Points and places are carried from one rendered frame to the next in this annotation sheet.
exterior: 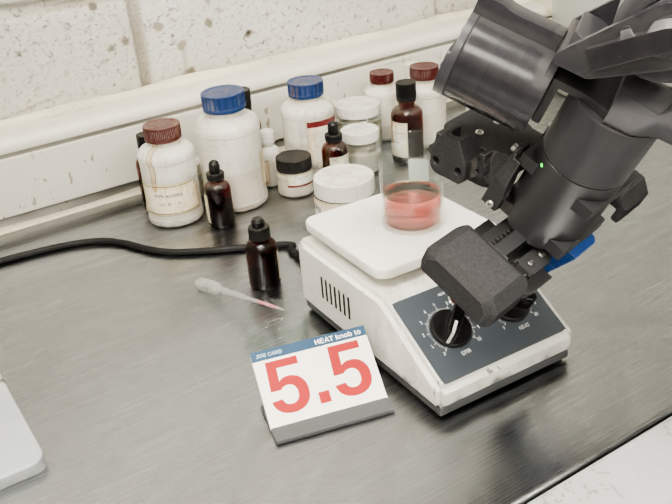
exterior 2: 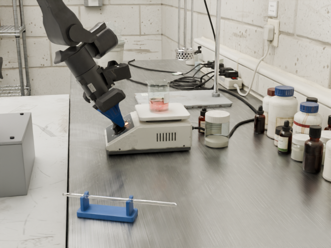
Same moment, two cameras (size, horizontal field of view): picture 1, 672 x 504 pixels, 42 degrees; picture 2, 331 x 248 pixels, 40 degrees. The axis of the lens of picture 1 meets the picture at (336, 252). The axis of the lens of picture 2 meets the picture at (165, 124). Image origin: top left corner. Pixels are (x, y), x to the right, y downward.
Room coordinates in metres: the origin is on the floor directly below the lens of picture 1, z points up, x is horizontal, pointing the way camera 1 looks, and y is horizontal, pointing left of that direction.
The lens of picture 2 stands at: (1.01, -1.05, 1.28)
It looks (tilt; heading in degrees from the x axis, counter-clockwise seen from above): 17 degrees down; 110
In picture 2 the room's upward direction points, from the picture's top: straight up
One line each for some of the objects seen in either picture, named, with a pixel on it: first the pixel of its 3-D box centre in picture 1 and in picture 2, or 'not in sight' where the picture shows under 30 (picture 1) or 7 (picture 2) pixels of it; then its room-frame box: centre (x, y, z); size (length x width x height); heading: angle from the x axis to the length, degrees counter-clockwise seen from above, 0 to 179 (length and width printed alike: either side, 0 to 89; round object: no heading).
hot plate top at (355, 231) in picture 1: (399, 227); (161, 111); (0.64, -0.05, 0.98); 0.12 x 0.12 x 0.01; 29
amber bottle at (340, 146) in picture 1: (334, 153); (285, 136); (0.93, -0.01, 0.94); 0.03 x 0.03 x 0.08
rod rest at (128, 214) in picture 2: not in sight; (107, 205); (0.68, -0.42, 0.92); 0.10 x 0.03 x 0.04; 9
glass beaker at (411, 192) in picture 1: (412, 183); (157, 95); (0.63, -0.06, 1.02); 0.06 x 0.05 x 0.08; 7
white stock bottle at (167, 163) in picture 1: (169, 171); (273, 108); (0.88, 0.17, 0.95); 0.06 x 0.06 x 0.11
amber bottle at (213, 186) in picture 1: (217, 192); (259, 118); (0.85, 0.12, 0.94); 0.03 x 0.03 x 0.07
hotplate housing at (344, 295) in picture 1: (419, 285); (150, 129); (0.61, -0.07, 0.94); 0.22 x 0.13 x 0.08; 29
